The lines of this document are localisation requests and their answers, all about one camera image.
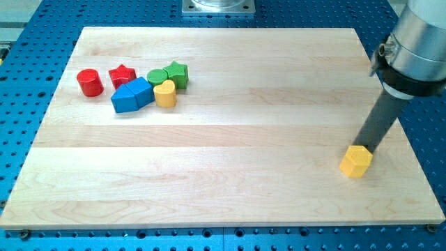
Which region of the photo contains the right board clamp screw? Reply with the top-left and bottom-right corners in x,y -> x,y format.
425,224 -> 437,234

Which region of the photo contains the yellow hexagon block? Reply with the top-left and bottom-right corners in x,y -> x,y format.
339,145 -> 373,178

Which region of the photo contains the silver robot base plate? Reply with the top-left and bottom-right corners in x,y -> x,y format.
182,0 -> 256,14

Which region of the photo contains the red cylinder block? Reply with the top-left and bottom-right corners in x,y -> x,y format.
77,68 -> 104,97

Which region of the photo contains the green star block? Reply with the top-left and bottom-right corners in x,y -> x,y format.
163,61 -> 189,89

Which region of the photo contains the yellow heart block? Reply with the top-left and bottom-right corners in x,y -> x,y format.
153,79 -> 177,108

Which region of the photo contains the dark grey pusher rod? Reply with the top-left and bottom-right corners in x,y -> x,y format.
353,89 -> 408,153

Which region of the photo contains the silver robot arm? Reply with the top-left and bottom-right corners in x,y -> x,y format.
353,0 -> 445,153

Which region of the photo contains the board clamp screw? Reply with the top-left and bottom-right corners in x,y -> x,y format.
425,224 -> 437,234
18,229 -> 31,241

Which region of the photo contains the left board clamp screw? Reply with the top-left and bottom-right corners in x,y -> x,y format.
18,229 -> 31,241

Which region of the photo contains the red star block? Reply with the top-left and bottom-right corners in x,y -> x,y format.
109,64 -> 137,89

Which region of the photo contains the blue cube block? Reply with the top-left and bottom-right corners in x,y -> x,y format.
126,77 -> 155,108

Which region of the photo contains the green cylinder block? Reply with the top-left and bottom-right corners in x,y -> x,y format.
146,68 -> 168,86

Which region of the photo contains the light wooden board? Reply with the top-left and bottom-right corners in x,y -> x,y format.
1,27 -> 445,230

